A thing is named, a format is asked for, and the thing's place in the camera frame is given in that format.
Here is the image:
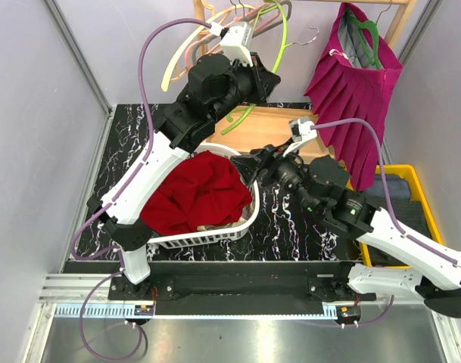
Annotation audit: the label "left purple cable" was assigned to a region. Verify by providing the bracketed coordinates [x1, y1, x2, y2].
[70, 19, 223, 358]

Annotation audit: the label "grey wire hanger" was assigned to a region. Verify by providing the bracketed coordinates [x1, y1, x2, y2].
[192, 0, 294, 50]

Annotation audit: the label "white plastic laundry basket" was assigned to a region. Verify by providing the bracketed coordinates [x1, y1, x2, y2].
[148, 142, 260, 250]

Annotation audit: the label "green hanger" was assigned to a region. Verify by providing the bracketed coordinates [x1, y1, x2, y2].
[345, 11, 383, 70]

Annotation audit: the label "purple cable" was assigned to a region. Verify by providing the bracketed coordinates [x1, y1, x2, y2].
[70, 19, 223, 358]
[309, 117, 461, 326]

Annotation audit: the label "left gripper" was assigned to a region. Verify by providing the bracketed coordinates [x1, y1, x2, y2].
[209, 51, 280, 123]

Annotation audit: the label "pastel floral skirt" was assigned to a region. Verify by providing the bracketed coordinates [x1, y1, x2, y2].
[197, 204, 254, 231]

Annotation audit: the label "yellow plastic bin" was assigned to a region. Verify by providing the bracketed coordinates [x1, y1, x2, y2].
[350, 163, 445, 270]

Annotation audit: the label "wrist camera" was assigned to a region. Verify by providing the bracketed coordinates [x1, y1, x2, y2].
[283, 116, 317, 157]
[220, 22, 254, 66]

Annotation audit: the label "wooden clothes rack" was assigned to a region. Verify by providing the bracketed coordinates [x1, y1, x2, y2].
[206, 1, 426, 154]

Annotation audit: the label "cream plastic hanger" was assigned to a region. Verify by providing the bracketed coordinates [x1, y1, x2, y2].
[160, 1, 255, 92]

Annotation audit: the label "pink plastic hanger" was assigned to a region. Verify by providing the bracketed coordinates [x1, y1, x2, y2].
[182, 3, 261, 76]

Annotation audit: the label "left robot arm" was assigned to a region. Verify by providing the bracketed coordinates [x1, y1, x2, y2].
[87, 52, 281, 299]

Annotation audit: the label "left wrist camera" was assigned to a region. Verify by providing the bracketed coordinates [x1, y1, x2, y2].
[220, 22, 254, 66]

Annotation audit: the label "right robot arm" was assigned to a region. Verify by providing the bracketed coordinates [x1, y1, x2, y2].
[231, 145, 461, 318]

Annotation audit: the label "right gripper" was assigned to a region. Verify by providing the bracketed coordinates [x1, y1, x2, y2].
[229, 136, 320, 213]

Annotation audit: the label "folded dark clothes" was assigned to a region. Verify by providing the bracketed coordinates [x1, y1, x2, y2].
[362, 174, 438, 267]

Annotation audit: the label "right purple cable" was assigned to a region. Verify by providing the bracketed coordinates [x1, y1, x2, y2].
[309, 117, 461, 326]

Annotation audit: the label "red dress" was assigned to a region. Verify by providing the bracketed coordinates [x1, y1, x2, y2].
[140, 151, 252, 236]

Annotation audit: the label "magenta dress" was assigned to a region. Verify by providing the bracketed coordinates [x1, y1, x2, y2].
[305, 3, 403, 191]

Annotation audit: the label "yellow-green hanger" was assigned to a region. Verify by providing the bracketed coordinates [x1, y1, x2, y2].
[220, 0, 320, 136]

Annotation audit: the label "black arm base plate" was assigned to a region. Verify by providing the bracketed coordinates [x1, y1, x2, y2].
[108, 261, 377, 317]

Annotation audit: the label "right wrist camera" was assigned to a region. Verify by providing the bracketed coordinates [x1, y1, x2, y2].
[283, 116, 317, 157]

